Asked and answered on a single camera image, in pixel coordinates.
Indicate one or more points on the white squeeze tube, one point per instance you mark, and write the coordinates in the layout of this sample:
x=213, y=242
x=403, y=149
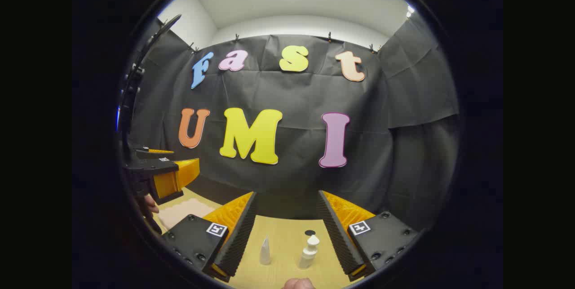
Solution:
x=265, y=253

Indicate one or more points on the black curved stand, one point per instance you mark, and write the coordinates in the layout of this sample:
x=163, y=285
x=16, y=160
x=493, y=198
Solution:
x=155, y=37

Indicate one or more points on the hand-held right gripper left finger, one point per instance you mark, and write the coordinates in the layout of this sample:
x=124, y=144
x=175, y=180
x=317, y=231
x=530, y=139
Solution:
x=238, y=244

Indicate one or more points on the white pump bottle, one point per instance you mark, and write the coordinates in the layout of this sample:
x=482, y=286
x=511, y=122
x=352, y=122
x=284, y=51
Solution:
x=309, y=253

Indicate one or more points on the black backdrop cloth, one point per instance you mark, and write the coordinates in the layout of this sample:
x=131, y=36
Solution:
x=296, y=95

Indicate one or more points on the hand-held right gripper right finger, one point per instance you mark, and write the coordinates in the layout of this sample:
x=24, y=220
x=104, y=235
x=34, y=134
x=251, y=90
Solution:
x=334, y=235

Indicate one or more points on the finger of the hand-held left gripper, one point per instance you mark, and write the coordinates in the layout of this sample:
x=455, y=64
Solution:
x=155, y=153
x=173, y=176

